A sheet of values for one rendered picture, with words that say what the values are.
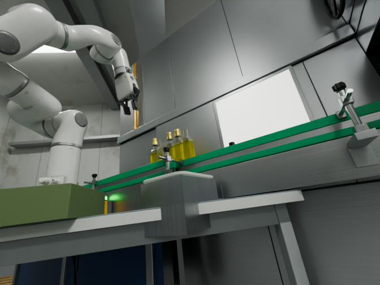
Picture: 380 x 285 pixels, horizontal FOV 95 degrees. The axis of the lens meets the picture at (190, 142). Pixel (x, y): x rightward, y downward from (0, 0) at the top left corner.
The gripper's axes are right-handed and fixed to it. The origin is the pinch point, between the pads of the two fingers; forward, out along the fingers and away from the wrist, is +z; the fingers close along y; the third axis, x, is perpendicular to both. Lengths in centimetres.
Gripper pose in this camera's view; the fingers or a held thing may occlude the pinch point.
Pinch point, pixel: (130, 108)
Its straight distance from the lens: 83.1
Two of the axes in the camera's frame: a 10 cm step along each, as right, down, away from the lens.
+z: 2.6, 9.6, -1.3
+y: -8.2, 2.9, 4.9
